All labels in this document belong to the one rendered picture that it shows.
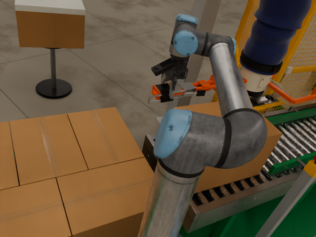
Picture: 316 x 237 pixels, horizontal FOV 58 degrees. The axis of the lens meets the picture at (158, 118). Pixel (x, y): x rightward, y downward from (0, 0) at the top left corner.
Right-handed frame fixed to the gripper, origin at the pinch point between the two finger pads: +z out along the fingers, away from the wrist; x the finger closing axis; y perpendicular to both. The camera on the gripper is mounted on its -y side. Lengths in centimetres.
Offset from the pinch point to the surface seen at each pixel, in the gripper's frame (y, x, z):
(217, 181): 45, -18, 63
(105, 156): -15, 30, 70
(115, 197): -20, -4, 70
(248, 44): 49, 5, -20
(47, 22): -24, 178, 37
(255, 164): 73, -18, 55
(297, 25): 59, -10, -37
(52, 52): -17, 195, 77
